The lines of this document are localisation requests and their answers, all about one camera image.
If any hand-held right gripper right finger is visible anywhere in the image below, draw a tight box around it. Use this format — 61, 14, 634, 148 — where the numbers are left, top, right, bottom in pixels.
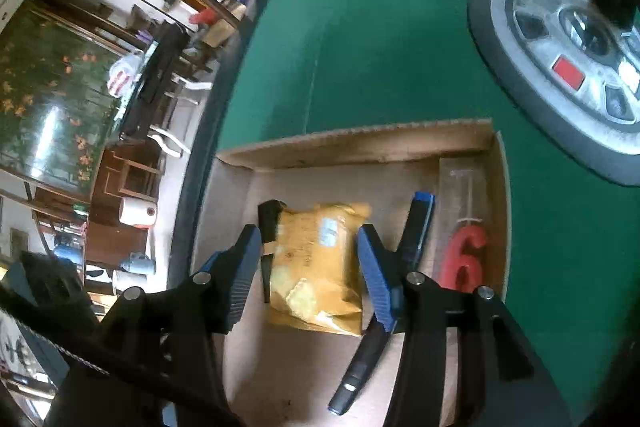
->
356, 223, 576, 427

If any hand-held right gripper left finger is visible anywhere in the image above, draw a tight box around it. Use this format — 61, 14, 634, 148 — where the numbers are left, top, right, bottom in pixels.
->
45, 223, 263, 427

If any yellow padded packet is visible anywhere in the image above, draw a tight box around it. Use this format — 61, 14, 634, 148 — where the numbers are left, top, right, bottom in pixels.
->
263, 203, 373, 337

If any cardboard box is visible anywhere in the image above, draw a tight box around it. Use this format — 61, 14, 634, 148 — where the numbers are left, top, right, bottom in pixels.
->
192, 119, 512, 427

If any black and blue pen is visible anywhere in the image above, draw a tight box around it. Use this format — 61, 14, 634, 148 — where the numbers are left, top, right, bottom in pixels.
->
327, 192, 437, 415

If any red number candle pack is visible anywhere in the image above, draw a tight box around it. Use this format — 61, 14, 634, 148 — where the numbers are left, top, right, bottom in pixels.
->
434, 157, 493, 294

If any blue kettle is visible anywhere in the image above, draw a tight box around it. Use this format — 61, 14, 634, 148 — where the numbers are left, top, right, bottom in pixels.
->
120, 252, 157, 276

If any paper towel roll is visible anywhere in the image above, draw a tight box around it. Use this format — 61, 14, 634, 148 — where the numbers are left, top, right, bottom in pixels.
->
119, 196, 157, 227

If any white chair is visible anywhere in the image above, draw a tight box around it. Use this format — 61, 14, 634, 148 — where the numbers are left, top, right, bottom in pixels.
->
149, 77, 213, 158

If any dark long table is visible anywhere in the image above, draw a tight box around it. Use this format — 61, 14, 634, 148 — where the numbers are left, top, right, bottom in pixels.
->
119, 24, 192, 142

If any white striped plastic bag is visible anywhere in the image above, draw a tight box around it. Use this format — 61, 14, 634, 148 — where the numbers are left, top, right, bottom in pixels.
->
107, 52, 147, 98

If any flower painting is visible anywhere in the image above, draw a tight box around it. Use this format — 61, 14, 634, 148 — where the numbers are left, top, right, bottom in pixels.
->
0, 2, 132, 202

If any black cable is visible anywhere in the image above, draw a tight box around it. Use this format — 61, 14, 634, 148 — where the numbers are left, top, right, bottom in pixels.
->
0, 284, 246, 427

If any grey round base plate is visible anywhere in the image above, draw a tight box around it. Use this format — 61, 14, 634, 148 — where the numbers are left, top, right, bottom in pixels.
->
467, 0, 640, 186

